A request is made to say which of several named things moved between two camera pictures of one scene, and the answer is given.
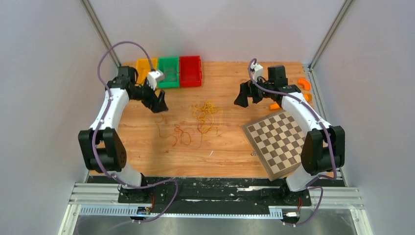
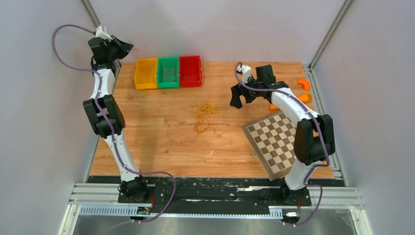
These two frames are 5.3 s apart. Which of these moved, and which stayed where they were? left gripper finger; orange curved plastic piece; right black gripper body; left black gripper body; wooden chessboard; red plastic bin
Moved: left black gripper body; left gripper finger
Stayed: red plastic bin; right black gripper body; wooden chessboard; orange curved plastic piece
